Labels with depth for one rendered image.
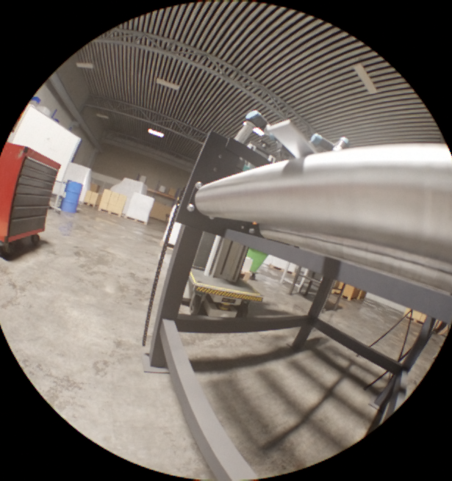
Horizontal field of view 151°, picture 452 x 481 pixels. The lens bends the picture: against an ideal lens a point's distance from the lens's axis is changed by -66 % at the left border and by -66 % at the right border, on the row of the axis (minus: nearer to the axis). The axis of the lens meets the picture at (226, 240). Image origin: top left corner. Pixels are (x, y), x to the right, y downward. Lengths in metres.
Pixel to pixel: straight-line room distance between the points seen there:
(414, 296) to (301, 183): 0.25
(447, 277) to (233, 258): 1.67
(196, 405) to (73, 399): 0.54
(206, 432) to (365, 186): 0.51
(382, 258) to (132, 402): 0.97
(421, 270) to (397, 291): 0.15
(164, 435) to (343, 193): 0.85
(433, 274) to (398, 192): 0.31
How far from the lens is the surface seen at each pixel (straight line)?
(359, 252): 0.48
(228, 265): 1.75
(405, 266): 0.45
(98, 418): 0.82
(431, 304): 0.33
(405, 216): 0.17
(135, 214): 8.69
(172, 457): 0.78
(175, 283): 0.70
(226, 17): 8.55
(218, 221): 0.71
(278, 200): 0.24
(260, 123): 1.57
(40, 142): 4.55
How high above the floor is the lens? 0.76
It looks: 2 degrees down
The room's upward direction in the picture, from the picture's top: 18 degrees clockwise
